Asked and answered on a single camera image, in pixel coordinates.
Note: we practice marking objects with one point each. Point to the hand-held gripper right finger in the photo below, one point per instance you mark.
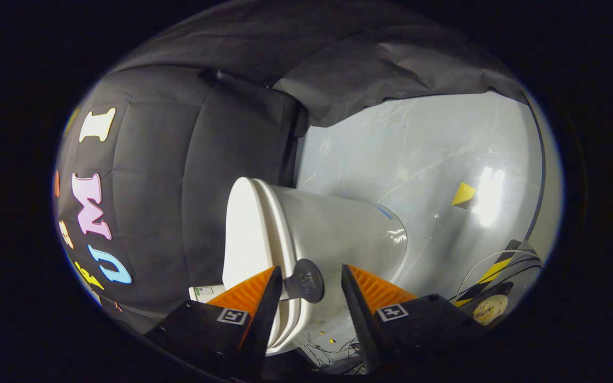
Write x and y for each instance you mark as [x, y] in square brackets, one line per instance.
[357, 314]

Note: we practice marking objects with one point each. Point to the white labelled box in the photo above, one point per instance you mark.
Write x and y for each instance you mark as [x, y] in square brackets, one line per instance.
[205, 292]

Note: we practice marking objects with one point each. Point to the black yellow hazard tape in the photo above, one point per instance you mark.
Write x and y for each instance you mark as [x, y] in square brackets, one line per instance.
[490, 272]

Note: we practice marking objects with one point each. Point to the white toilet seat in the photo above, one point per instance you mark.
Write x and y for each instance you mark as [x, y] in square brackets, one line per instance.
[280, 239]

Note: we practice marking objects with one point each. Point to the cream round object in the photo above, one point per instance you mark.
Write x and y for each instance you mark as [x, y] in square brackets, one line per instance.
[490, 309]

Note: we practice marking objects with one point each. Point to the white toilet bowl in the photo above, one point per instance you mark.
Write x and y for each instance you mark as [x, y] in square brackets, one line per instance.
[349, 239]

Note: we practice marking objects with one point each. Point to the black backdrop cloth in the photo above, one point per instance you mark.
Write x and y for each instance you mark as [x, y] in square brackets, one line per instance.
[179, 159]

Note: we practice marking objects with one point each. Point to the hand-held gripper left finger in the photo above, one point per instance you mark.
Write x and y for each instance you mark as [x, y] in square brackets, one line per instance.
[266, 314]

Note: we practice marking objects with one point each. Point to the yellow wedge block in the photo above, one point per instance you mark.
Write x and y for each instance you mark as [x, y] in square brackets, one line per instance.
[463, 196]

